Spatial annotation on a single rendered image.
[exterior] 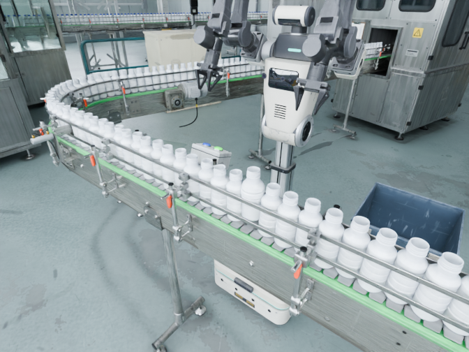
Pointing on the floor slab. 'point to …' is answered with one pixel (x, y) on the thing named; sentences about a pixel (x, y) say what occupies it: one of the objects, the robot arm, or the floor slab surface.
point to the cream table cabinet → (173, 50)
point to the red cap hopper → (84, 39)
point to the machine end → (410, 63)
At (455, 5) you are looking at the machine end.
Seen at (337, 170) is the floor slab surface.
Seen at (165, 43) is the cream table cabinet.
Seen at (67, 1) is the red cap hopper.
